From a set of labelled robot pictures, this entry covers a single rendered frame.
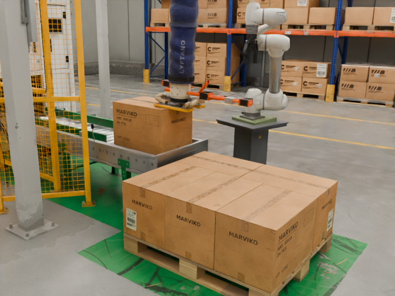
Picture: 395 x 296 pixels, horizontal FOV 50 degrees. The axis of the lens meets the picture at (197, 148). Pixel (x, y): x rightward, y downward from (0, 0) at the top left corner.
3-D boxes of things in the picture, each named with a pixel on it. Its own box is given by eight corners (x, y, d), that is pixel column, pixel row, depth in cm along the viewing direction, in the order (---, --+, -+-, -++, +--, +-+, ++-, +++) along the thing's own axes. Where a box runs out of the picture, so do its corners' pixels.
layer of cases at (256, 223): (123, 232, 306) (121, 181, 295) (203, 192, 383) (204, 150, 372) (271, 294, 238) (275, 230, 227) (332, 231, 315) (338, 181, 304)
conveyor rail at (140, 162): (2, 133, 471) (0, 117, 466) (6, 133, 475) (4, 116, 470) (154, 179, 339) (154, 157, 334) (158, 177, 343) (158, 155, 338)
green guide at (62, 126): (3, 120, 469) (2, 112, 467) (12, 118, 477) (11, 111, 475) (98, 145, 378) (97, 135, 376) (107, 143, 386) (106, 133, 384)
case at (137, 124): (113, 144, 385) (111, 101, 374) (144, 135, 416) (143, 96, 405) (162, 157, 350) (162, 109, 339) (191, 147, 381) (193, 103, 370)
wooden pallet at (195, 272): (123, 249, 310) (123, 232, 306) (203, 207, 387) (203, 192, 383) (269, 316, 241) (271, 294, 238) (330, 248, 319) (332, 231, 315)
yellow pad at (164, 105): (153, 106, 351) (153, 100, 350) (160, 104, 359) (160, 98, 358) (187, 112, 335) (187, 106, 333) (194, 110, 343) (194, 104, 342)
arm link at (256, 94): (244, 108, 408) (245, 86, 401) (263, 109, 404) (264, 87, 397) (243, 113, 393) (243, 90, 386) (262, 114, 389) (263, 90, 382)
